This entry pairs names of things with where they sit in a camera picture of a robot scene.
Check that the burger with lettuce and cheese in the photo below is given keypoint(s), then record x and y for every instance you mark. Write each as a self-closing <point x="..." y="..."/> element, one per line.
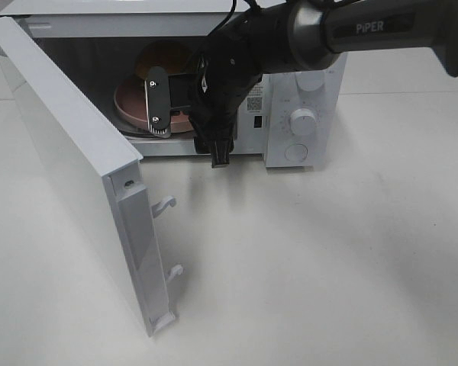
<point x="174" y="57"/>

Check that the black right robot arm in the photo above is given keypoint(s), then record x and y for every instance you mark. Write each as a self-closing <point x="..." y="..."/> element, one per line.
<point x="298" y="36"/>

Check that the black wrist camera with heatsink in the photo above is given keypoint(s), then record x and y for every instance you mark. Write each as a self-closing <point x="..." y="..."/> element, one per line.
<point x="158" y="101"/>

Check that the pink round plate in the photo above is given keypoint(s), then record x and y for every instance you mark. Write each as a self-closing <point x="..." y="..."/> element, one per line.
<point x="130" y="103"/>

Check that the round white door button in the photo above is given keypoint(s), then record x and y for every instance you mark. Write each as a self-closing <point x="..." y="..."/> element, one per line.
<point x="296" y="153"/>

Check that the upper white microwave knob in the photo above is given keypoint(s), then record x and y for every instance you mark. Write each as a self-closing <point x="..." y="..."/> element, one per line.
<point x="310" y="81"/>

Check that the white microwave oven body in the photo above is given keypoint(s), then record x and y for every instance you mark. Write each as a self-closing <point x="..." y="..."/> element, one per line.
<point x="108" y="47"/>

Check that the white microwave knob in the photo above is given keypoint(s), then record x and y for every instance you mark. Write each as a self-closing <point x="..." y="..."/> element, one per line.
<point x="310" y="81"/>
<point x="302" y="122"/>

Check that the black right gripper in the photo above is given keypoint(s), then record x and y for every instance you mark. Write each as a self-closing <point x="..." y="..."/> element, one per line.
<point x="211" y="104"/>

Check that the lower white microwave knob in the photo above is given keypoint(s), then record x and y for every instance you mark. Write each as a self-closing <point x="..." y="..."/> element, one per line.
<point x="302" y="122"/>

